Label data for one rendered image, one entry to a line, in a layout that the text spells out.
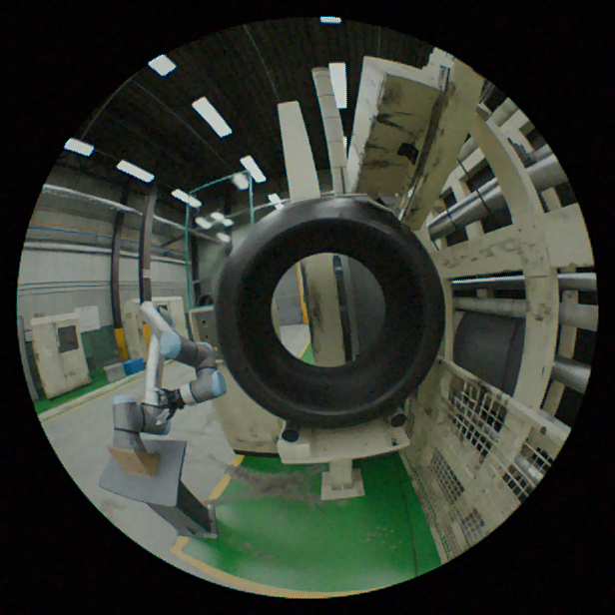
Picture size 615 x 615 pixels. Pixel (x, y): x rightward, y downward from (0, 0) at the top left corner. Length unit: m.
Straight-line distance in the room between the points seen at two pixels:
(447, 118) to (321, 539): 1.67
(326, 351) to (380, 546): 1.16
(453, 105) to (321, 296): 0.79
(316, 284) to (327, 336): 0.21
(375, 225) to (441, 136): 0.32
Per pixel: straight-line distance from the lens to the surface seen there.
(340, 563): 1.25
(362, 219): 0.42
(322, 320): 0.77
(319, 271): 0.77
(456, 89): 0.53
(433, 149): 0.56
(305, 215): 0.41
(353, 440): 0.63
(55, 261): 8.36
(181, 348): 0.69
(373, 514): 1.35
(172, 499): 0.90
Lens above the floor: 1.24
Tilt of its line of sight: 3 degrees down
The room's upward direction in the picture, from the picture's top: 8 degrees counter-clockwise
